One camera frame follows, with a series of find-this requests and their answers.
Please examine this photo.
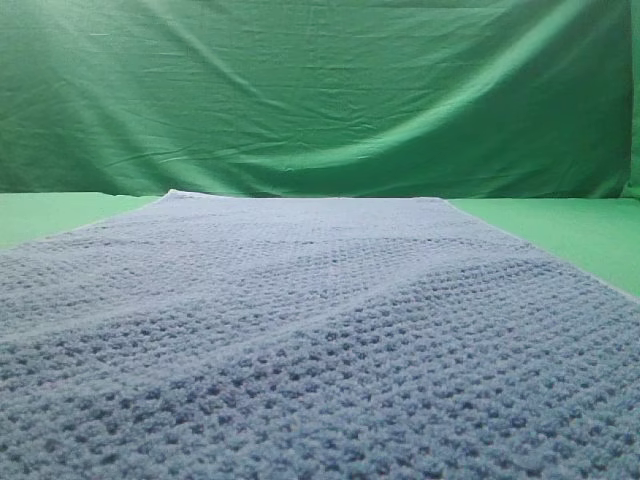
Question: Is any green fabric backdrop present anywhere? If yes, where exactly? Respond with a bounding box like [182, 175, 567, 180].
[1, 1, 639, 198]

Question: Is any blue waffle-weave towel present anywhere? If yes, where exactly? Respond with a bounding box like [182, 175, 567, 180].
[1, 191, 639, 479]

